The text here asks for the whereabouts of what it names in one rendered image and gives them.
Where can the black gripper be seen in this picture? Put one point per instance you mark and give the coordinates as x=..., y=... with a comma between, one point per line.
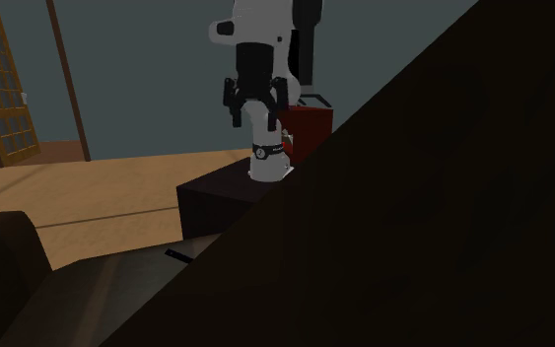
x=256, y=67

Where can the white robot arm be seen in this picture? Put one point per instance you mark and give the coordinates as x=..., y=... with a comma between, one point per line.
x=265, y=163

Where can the dark red box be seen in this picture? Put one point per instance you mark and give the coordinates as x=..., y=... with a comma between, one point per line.
x=310, y=132

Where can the dark robot stand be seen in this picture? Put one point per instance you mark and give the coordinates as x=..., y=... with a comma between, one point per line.
x=214, y=202

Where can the small black pen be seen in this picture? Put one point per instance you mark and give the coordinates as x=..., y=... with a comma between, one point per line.
x=178, y=256

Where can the wooden door with glass panes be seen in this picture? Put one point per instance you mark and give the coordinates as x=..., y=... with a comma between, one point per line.
x=0, y=91

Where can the brown wooden post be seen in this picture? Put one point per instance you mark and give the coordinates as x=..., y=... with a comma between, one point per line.
x=68, y=81

